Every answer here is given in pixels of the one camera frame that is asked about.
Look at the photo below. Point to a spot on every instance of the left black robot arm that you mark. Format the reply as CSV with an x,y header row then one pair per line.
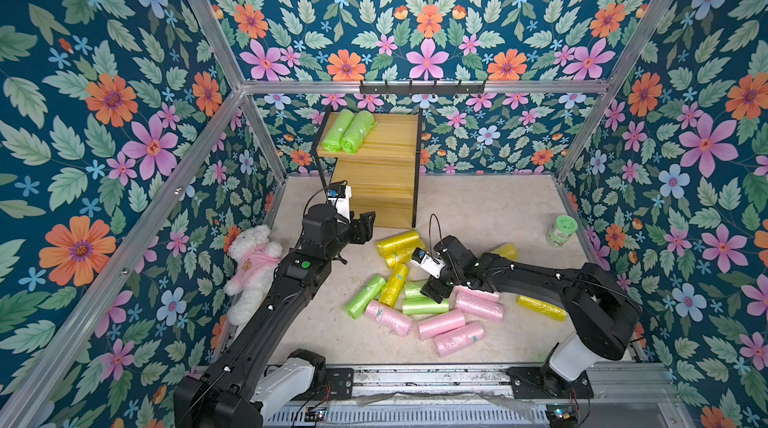
x,y
236,391

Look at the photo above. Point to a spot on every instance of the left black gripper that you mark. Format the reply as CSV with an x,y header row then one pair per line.
x,y
360,231

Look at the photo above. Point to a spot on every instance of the pink roll centre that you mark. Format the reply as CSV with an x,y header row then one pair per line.
x,y
440,324

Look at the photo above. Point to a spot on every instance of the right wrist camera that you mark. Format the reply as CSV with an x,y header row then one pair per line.
x,y
423,260

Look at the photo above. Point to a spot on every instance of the yellow roll diagonal middle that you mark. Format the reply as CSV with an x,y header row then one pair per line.
x,y
394,286

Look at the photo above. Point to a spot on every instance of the pink roll bottom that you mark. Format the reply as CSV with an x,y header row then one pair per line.
x,y
458,339

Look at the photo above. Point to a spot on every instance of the aluminium front rail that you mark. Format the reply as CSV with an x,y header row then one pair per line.
x,y
612,382

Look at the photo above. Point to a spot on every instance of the black wall hook rail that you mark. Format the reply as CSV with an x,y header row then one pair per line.
x,y
408,88

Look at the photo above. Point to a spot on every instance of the yellow roll diagonal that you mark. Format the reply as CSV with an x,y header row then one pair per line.
x,y
507,250
394,286

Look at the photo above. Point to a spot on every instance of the yellow roll far right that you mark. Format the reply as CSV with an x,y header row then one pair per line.
x,y
546,309

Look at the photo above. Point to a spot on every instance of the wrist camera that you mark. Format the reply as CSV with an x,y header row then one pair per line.
x,y
339,196
423,260

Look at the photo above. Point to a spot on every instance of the pink roll middle right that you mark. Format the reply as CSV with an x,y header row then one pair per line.
x,y
480,308

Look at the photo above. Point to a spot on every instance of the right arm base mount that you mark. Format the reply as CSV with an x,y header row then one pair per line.
x,y
531,382

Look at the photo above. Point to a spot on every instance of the yellow roll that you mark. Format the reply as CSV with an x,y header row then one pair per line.
x,y
402,256
398,242
546,309

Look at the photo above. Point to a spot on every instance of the yellow roll top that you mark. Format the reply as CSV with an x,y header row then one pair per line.
x,y
398,242

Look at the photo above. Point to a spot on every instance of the yellow roll right diagonal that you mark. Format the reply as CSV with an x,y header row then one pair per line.
x,y
507,250

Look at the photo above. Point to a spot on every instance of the wooden three-tier shelf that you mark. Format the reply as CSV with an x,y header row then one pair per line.
x,y
383,174

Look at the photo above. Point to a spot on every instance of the pink roll upper right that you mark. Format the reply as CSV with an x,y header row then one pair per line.
x,y
480,294

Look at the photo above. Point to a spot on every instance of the green roll diagonal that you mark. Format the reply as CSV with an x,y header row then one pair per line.
x,y
335,133
359,303

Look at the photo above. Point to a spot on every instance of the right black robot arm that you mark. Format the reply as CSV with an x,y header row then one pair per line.
x,y
603,317

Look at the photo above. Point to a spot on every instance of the white plush toy pink shirt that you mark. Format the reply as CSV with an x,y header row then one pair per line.
x,y
256,257

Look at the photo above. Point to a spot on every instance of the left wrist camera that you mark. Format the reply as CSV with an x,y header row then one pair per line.
x,y
339,196

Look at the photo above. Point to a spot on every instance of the green lidded jar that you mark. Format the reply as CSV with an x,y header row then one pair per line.
x,y
561,231

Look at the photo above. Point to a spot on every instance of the pink roll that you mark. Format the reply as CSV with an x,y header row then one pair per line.
x,y
389,318
480,294
480,308
440,324
458,339

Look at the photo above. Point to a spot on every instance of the pink roll left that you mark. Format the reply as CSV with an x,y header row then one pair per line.
x,y
389,318

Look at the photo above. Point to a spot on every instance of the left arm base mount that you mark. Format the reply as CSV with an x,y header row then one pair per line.
x,y
334,384

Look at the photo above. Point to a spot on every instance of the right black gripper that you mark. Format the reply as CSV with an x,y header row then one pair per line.
x,y
439,283

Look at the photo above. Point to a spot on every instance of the green roll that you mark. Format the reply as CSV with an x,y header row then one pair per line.
x,y
422,305
355,135
413,289

